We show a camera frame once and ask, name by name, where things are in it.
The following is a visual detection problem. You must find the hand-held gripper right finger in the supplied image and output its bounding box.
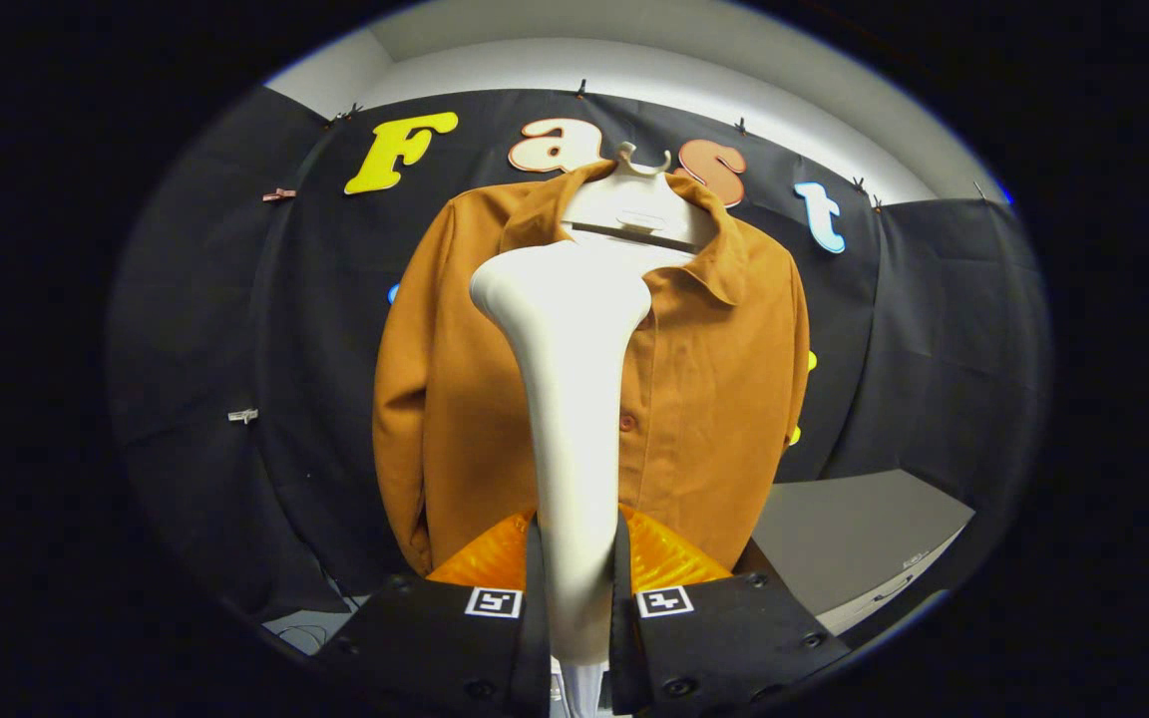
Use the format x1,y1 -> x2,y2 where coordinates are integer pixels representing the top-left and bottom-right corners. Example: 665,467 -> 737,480
609,505 -> 851,718

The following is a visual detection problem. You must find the grey cabinet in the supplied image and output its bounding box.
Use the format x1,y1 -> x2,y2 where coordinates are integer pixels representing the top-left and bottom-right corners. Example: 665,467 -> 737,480
749,469 -> 976,637

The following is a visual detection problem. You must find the orange button shirt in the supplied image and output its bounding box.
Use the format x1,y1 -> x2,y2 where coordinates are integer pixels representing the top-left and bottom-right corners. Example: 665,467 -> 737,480
372,160 -> 812,579

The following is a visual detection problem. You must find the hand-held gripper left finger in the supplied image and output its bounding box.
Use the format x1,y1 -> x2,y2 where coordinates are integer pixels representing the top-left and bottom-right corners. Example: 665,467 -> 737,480
318,507 -> 553,718

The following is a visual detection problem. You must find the black backdrop cloth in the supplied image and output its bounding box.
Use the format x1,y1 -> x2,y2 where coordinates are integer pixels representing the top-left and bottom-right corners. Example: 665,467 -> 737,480
106,85 -> 1052,624

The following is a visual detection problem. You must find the white torso clothes form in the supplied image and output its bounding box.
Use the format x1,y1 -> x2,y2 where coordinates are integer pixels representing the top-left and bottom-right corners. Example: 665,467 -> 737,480
560,142 -> 720,262

